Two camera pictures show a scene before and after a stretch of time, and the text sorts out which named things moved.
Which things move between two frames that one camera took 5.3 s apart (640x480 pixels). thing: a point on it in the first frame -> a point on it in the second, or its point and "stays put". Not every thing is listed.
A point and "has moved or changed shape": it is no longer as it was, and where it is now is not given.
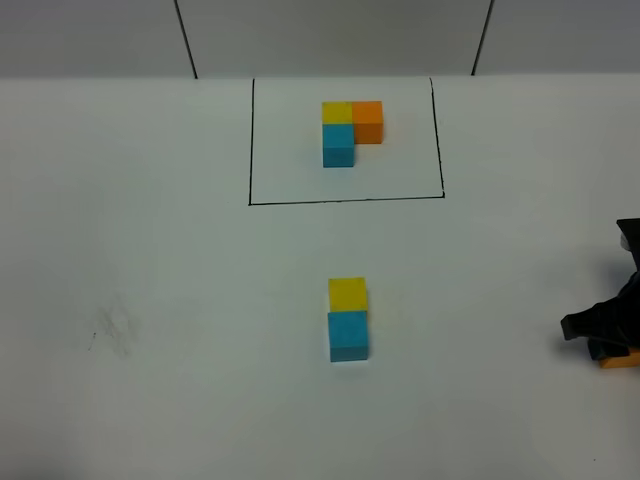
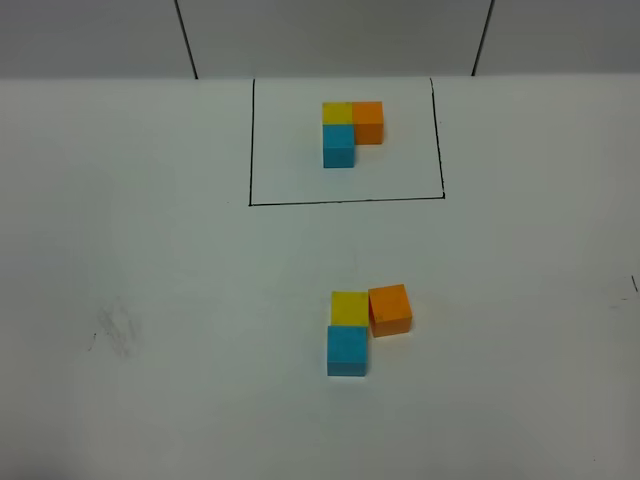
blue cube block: (347, 332) has moved or changed shape
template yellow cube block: (334, 113) stays put
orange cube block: (630, 361) -> (389, 310)
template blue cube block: (338, 145) stays put
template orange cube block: (367, 117) stays put
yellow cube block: (347, 294) has moved or changed shape
